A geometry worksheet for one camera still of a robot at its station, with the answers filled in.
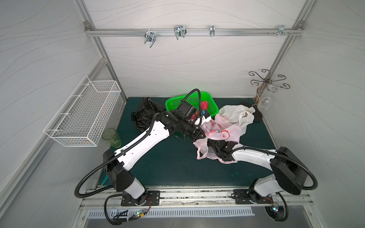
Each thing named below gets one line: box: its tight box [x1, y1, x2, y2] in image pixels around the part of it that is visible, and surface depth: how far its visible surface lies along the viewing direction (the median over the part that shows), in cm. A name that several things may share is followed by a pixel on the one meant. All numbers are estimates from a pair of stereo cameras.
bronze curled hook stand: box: [240, 69, 291, 122], surface depth 91 cm
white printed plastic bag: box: [218, 104, 256, 137], surface depth 103 cm
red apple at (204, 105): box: [201, 100, 209, 111], surface depth 113 cm
